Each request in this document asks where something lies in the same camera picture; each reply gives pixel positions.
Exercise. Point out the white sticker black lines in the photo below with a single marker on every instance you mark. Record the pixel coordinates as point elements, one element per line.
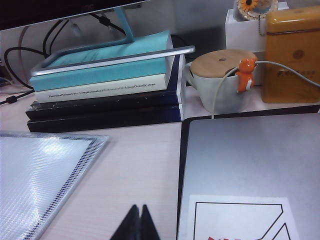
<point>225,217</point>

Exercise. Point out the black desk mat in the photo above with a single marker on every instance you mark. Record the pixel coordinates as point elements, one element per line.
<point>183,150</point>

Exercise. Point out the white storage box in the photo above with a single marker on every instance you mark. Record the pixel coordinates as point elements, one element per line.
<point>242,35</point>

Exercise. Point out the teal cover book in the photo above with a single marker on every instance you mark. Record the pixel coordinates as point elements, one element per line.
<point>100,76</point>

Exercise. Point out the sunflower plush ornament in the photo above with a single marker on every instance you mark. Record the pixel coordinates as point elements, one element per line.
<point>252,6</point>

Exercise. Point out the stack of books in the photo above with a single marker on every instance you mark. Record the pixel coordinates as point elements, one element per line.
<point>100,107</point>

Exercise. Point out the black monitor silver bezel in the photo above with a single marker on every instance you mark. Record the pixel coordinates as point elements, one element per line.
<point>37,10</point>

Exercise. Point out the thin dark blue book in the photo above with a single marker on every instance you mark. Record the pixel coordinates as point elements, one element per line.
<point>100,123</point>

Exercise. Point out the white cover book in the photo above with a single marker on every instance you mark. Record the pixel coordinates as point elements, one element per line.
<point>100,93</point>

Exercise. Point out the round wooden mug lid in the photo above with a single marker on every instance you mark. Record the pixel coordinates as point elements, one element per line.
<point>212,62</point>

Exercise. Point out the teal silver monitor stand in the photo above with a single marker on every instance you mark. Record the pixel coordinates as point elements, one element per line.
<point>125,25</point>

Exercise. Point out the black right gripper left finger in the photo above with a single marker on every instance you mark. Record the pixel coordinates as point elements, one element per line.
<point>130,227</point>

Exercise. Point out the yellow metal tin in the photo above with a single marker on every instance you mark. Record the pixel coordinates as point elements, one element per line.
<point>290,62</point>

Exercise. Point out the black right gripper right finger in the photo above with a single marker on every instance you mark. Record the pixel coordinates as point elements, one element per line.
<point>148,227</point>

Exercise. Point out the grey ceramic mug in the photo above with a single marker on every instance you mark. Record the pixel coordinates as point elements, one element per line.
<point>225,92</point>

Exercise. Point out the silver laptop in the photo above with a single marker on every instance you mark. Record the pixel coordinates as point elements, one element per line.
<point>250,155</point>

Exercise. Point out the orange cat figurine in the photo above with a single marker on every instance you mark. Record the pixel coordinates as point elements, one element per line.
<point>245,77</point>

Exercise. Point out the transparent plastic file bag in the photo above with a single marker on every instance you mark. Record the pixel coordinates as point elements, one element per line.
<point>32,175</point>

